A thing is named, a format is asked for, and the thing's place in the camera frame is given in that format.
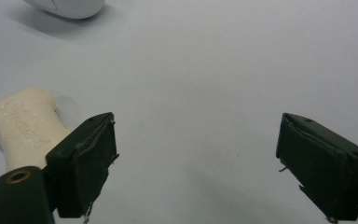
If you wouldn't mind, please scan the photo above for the white rounded plastic object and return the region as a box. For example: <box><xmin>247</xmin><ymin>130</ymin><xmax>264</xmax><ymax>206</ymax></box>
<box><xmin>23</xmin><ymin>0</ymin><xmax>106</xmax><ymax>21</ymax></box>

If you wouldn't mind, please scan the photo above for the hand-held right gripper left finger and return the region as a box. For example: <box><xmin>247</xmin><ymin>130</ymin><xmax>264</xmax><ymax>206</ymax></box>
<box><xmin>0</xmin><ymin>111</ymin><xmax>120</xmax><ymax>224</ymax></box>

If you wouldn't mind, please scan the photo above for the cream embossed plastic bottle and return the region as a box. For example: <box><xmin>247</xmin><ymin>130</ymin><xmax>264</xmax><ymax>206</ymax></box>
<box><xmin>0</xmin><ymin>88</ymin><xmax>73</xmax><ymax>173</ymax></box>

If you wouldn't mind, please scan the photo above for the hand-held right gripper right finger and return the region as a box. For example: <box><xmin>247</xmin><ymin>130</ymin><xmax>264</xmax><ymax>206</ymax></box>
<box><xmin>275</xmin><ymin>112</ymin><xmax>358</xmax><ymax>222</ymax></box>

